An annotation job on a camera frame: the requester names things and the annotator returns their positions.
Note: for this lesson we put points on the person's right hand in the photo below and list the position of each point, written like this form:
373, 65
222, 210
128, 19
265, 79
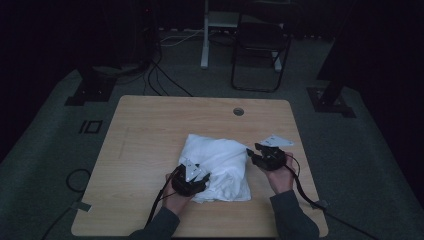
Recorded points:
281, 180

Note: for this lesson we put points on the grey table grommet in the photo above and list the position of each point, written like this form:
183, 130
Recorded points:
238, 111

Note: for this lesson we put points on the white skirt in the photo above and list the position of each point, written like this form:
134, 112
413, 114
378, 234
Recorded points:
220, 163

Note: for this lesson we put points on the person's left hand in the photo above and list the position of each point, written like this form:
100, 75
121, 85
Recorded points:
176, 203

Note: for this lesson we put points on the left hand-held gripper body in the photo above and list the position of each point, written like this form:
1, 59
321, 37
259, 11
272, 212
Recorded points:
186, 183

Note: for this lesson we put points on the black stand base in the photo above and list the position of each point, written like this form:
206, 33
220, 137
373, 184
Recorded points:
330, 103
91, 91

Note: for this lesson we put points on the black folding chair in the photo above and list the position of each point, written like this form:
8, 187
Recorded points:
261, 40

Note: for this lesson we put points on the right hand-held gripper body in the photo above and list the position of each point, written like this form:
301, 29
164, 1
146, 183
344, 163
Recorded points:
271, 158

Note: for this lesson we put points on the white desk frame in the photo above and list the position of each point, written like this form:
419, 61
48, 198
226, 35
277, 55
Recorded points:
205, 40

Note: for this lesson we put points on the grey tape piece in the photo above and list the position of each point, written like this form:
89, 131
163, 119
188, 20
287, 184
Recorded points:
321, 203
81, 206

